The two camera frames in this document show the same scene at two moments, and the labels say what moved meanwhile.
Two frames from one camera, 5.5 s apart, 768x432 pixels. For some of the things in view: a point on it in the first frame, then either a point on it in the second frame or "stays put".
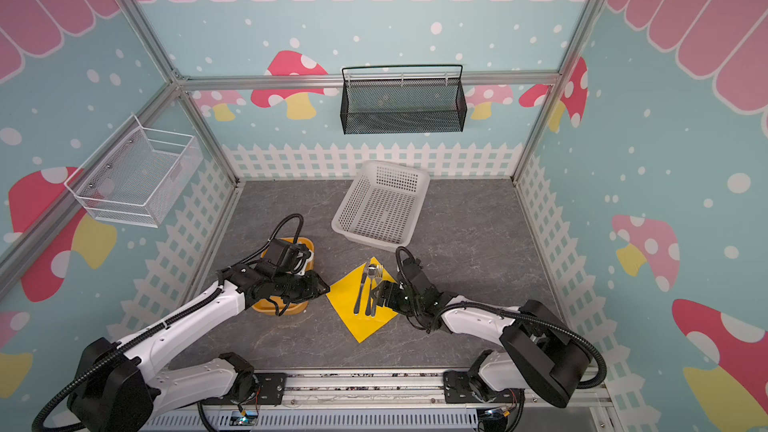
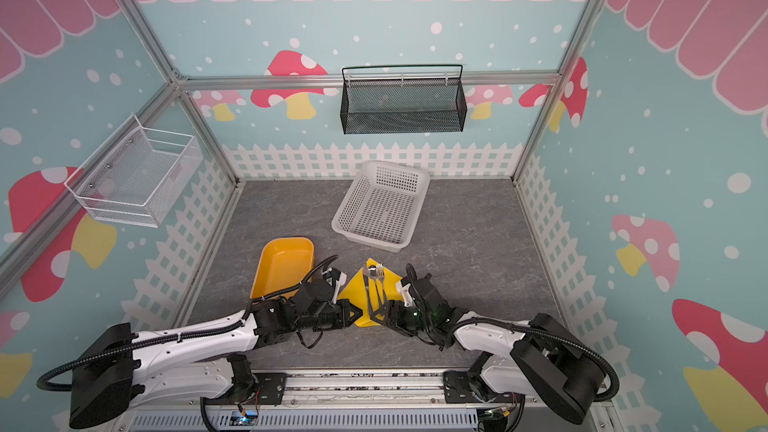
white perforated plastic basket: (383, 205) stays put
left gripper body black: (290, 286) -> (328, 320)
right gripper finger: (383, 294) -> (380, 314)
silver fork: (369, 289) -> (380, 273)
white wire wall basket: (136, 174) stays put
